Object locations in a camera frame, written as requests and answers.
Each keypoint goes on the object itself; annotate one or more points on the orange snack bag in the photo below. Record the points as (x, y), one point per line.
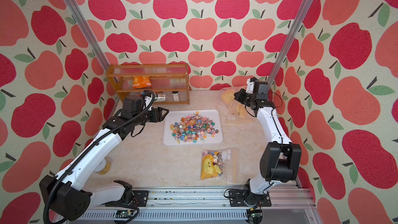
(140, 82)

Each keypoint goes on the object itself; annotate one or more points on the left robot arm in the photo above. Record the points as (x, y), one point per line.
(63, 193)

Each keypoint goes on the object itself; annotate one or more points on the ziploc bag of colourful candies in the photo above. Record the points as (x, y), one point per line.
(238, 114)

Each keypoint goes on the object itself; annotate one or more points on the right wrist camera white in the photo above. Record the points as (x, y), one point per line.
(251, 84)

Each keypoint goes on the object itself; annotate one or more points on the aluminium corner post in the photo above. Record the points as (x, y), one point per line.
(295, 26)
(84, 26)

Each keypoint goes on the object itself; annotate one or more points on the ziploc bag of small candies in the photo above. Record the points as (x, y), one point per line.
(228, 98)

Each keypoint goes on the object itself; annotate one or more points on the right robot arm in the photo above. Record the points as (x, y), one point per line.
(281, 158)

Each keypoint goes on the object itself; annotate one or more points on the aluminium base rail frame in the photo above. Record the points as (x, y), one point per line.
(282, 205)

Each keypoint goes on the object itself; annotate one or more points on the ziploc bag of yellow candies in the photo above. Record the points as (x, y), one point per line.
(219, 163)

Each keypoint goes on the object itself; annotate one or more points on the poured candies pile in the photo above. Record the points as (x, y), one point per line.
(194, 127)

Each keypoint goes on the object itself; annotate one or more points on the wooden shelf rack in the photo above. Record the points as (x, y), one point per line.
(168, 80)

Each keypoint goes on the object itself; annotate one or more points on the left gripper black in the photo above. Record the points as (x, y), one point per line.
(155, 110)

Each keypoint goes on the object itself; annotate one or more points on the right aluminium corner post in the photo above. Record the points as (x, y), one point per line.
(295, 26)

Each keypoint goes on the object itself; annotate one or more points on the white plastic tray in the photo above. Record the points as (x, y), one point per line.
(192, 127)

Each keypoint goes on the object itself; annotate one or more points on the green soda can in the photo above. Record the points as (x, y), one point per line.
(160, 97)

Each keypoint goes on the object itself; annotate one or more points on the small white bottle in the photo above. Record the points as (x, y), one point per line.
(175, 96)

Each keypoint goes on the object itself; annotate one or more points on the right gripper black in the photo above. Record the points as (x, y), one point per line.
(241, 94)

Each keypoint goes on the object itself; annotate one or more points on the left aluminium corner post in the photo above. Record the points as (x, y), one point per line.
(84, 26)

